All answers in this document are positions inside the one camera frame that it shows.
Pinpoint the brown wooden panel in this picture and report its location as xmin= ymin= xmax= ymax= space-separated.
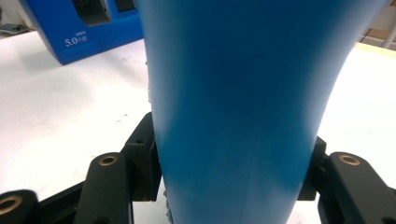
xmin=361 ymin=27 xmax=396 ymax=48

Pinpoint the blue cardboard box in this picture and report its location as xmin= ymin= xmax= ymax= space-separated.
xmin=18 ymin=0 xmax=145 ymax=66

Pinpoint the blue plastic bottle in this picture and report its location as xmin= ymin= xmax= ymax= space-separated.
xmin=134 ymin=0 xmax=392 ymax=224

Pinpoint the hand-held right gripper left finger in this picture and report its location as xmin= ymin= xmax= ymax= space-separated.
xmin=120 ymin=111 xmax=163 ymax=203

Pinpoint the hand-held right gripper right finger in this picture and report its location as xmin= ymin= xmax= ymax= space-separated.
xmin=297 ymin=136 xmax=328 ymax=202

